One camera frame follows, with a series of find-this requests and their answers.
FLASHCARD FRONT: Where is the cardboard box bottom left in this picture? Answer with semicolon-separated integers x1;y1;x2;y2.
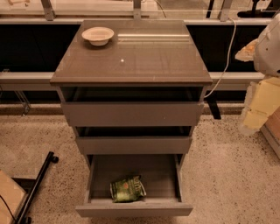
0;170;26;224

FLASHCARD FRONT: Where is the grey top drawer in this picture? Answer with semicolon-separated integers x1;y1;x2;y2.
61;87;203;127

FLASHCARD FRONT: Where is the white power cable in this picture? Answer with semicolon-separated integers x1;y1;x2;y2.
204;17;237;99

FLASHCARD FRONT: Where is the white paper bowl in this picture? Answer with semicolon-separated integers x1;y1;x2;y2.
81;27;115;46

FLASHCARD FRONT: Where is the green jalapeno chip bag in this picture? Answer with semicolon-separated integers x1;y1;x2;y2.
110;175;146;203

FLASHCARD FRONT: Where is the grey drawer cabinet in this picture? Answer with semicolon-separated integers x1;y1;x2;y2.
49;19;214;169

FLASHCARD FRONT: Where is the black bracket behind cabinet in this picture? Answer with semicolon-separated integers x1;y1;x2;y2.
206;93;221;120

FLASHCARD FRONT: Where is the metal railing beam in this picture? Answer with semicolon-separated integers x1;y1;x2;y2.
0;72;264;91

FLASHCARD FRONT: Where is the black wheeled stand leg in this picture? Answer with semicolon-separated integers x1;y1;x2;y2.
13;151;59;224

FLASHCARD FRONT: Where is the cardboard box at right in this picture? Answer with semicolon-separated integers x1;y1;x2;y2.
261;108;280;159

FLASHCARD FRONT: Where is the cardboard box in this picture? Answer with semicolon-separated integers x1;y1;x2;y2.
261;108;280;159
0;170;26;224

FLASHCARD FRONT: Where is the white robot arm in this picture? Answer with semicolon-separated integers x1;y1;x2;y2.
235;13;280;136

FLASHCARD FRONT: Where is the grey drawer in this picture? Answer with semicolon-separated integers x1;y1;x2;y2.
61;87;203;127
76;154;193;217
76;126;192;155

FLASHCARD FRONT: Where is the grey middle drawer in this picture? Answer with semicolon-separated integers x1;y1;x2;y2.
76;126;192;155

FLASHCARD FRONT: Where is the grey bottom drawer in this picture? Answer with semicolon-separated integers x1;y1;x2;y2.
76;154;193;217

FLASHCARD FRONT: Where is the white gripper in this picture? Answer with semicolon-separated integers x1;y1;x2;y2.
234;38;280;136

